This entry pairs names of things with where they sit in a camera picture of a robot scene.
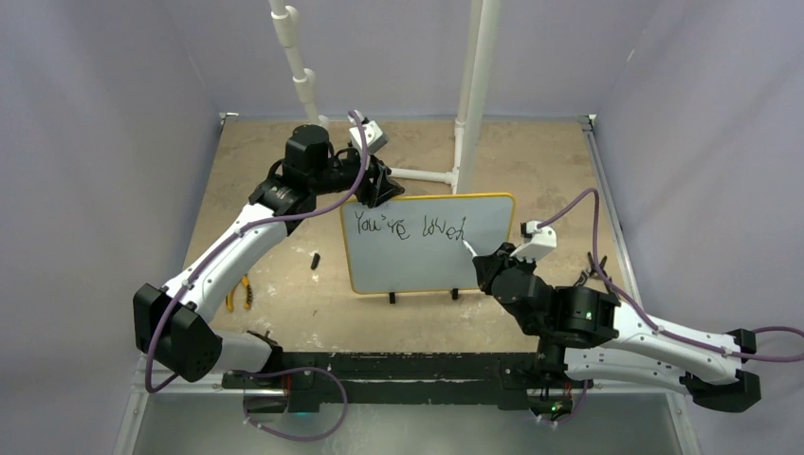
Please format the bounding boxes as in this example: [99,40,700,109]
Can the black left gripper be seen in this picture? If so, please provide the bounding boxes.
[311,150,404,207]

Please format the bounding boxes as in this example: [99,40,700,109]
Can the white whiteboard marker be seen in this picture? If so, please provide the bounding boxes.
[462,240,478,258]

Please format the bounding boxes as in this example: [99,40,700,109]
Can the yellow framed whiteboard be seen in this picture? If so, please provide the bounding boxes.
[339,192,516,295]

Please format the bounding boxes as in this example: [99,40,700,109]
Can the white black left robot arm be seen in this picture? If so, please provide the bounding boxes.
[133,120,404,392]

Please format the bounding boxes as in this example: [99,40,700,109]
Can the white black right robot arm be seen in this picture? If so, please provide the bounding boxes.
[471,243,761,413]

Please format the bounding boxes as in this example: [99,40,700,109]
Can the black pliers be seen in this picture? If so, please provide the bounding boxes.
[575,251,608,286]

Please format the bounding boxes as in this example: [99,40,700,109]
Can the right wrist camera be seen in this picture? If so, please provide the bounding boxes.
[510,220,557,264]

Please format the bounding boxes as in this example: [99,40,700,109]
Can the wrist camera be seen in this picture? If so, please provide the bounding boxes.
[510,220,557,264]
[349,117,389,155]

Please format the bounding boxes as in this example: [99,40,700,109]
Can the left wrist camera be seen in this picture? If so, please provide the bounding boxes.
[349,117,389,155]

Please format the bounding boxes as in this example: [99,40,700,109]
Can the white PVC pipe frame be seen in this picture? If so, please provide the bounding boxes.
[268,0,503,196]

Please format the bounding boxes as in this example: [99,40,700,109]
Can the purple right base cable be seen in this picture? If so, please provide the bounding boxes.
[531,379,598,428]

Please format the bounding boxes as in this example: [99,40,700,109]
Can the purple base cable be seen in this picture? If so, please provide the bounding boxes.
[242,367,350,444]
[531,379,598,428]

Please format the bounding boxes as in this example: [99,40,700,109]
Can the aluminium table edge rail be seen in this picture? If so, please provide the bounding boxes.
[576,115,702,454]

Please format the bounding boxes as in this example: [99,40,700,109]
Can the yellow handled pliers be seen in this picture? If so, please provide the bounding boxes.
[225,275,253,313]

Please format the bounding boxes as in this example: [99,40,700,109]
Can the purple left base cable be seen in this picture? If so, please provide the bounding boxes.
[242,367,350,444]

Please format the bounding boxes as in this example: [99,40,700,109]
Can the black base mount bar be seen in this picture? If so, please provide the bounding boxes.
[223,343,593,417]

